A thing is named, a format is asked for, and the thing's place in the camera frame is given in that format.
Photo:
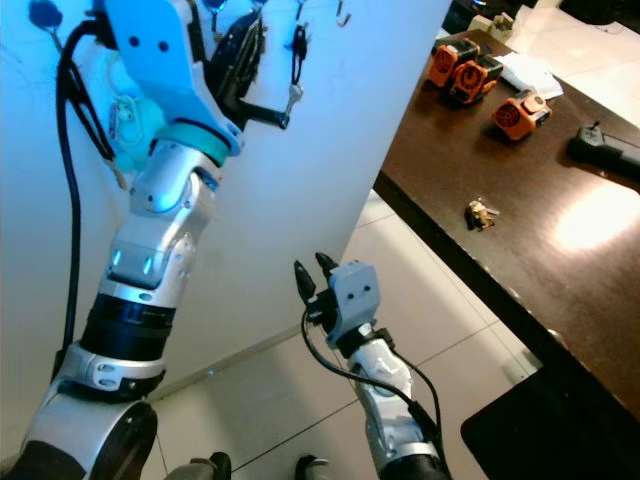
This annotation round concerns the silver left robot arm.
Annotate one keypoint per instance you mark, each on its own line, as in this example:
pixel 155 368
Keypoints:
pixel 145 270

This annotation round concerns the empty metal hook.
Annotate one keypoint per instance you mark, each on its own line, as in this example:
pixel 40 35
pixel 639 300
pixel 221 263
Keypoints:
pixel 344 16

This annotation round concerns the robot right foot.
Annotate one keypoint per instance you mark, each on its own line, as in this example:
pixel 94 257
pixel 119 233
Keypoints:
pixel 315 468

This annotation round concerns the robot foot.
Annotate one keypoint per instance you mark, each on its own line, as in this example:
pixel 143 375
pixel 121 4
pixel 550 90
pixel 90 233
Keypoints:
pixel 205 468
pixel 315 468

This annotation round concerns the brass key bunch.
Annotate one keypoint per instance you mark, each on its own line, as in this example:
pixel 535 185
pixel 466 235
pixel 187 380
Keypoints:
pixel 482 214

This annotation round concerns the blue key tag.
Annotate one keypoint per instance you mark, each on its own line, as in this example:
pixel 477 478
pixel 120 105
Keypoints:
pixel 45 12

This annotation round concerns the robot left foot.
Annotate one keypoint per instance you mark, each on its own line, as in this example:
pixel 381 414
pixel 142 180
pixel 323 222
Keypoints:
pixel 205 468

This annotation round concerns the black floor mat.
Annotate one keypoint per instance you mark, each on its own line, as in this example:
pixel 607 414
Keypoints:
pixel 550 430

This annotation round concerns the dark blue remote controller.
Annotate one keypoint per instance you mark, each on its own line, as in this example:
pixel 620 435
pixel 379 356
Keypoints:
pixel 605 150

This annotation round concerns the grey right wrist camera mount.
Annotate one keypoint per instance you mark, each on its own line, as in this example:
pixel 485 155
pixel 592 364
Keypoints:
pixel 353 298

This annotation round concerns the light blue left wrist camera mount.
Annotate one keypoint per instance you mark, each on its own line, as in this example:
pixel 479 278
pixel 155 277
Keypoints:
pixel 165 70

